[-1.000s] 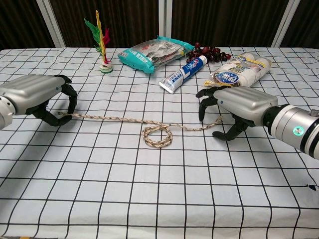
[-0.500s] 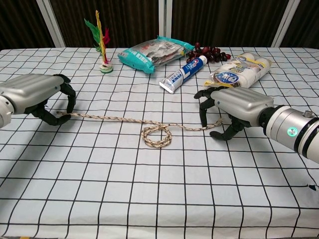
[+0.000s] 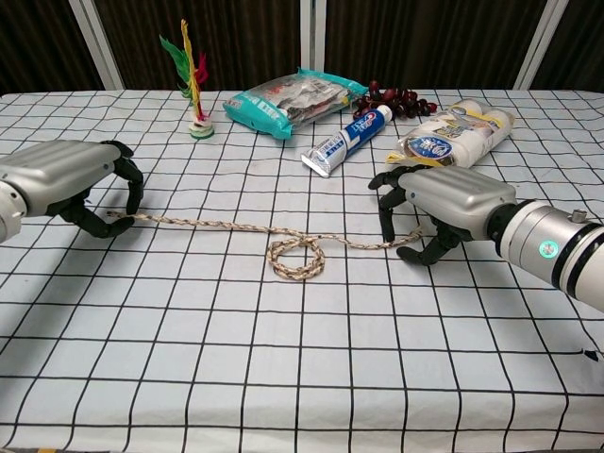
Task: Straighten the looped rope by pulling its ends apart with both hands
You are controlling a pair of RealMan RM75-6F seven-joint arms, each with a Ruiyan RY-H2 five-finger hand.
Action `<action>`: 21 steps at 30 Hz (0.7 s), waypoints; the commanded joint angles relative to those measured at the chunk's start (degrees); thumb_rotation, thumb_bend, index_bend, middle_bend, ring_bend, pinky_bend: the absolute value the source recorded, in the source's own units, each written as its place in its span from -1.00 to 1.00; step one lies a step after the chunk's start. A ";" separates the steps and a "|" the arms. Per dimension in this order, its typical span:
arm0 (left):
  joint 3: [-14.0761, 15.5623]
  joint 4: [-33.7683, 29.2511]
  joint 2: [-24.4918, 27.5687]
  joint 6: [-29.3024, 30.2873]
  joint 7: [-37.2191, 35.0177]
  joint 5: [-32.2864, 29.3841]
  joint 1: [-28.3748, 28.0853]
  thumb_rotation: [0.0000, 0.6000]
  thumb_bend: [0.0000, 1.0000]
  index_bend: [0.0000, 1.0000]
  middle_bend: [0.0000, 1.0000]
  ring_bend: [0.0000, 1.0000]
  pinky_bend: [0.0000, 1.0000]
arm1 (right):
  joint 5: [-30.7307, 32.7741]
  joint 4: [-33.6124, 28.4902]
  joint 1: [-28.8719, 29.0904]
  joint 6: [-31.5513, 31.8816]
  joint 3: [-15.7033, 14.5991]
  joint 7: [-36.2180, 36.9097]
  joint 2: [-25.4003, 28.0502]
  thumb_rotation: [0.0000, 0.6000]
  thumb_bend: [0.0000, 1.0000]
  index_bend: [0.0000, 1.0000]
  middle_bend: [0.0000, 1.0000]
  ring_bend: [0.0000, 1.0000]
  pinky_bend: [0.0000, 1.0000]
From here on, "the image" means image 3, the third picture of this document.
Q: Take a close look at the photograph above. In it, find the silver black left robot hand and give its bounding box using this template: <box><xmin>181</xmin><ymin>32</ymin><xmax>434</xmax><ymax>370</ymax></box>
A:
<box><xmin>0</xmin><ymin>139</ymin><xmax>144</xmax><ymax>240</ymax></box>

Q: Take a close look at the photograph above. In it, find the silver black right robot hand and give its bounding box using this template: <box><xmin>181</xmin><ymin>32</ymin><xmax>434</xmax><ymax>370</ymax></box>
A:
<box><xmin>368</xmin><ymin>163</ymin><xmax>519</xmax><ymax>268</ymax></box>

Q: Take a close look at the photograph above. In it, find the beige speckled braided rope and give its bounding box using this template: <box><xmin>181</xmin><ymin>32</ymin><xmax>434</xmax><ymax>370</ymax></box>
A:
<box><xmin>106</xmin><ymin>210</ymin><xmax>424</xmax><ymax>283</ymax></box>

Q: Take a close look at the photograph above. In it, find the wrapped toilet paper pack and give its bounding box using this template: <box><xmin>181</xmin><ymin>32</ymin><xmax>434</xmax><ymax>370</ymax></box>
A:
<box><xmin>385</xmin><ymin>99</ymin><xmax>515</xmax><ymax>170</ymax></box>

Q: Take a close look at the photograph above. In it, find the dark red grape bunch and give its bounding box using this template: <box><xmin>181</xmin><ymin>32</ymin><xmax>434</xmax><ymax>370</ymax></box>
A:
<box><xmin>352</xmin><ymin>79</ymin><xmax>438</xmax><ymax>120</ymax></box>

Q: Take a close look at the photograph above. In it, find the blue white toothpaste tube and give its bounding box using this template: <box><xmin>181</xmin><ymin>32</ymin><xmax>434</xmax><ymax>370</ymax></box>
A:
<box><xmin>301</xmin><ymin>104</ymin><xmax>394</xmax><ymax>178</ymax></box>

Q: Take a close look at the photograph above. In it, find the dark ribbed partition panel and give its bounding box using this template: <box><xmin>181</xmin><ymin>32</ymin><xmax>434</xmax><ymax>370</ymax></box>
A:
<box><xmin>0</xmin><ymin>0</ymin><xmax>106</xmax><ymax>95</ymax></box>
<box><xmin>325</xmin><ymin>0</ymin><xmax>551</xmax><ymax>91</ymax></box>
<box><xmin>530</xmin><ymin>0</ymin><xmax>604</xmax><ymax>91</ymax></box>
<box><xmin>93</xmin><ymin>0</ymin><xmax>303</xmax><ymax>91</ymax></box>

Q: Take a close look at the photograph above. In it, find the colourful feather shuttlecock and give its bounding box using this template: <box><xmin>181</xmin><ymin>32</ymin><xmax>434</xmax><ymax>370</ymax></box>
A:
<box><xmin>159</xmin><ymin>18</ymin><xmax>216</xmax><ymax>142</ymax></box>

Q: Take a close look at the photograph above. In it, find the teal snack bag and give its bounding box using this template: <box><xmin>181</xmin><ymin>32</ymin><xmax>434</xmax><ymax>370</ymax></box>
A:
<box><xmin>222</xmin><ymin>67</ymin><xmax>370</xmax><ymax>142</ymax></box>

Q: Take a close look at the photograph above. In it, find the white black checkered tablecloth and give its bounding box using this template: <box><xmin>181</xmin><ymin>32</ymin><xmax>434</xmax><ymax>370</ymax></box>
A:
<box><xmin>0</xmin><ymin>88</ymin><xmax>604</xmax><ymax>453</ymax></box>

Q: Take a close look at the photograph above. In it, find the white partition frame post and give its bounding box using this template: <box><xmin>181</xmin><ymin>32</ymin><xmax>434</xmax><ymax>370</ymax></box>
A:
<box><xmin>299</xmin><ymin>0</ymin><xmax>327</xmax><ymax>73</ymax></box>
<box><xmin>68</xmin><ymin>0</ymin><xmax>126</xmax><ymax>91</ymax></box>
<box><xmin>512</xmin><ymin>0</ymin><xmax>570</xmax><ymax>91</ymax></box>

